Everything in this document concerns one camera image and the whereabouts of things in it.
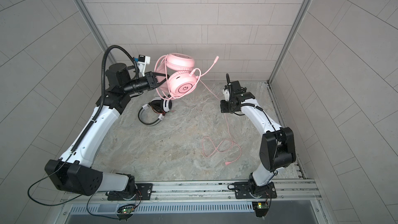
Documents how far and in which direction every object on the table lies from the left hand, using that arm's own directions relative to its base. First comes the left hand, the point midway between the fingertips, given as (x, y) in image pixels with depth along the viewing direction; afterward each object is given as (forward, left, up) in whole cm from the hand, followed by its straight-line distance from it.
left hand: (170, 76), depth 63 cm
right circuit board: (-42, -39, -40) cm, 70 cm away
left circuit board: (-43, +18, -36) cm, 58 cm away
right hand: (+4, -24, -28) cm, 37 cm away
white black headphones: (+8, +14, -33) cm, 37 cm away
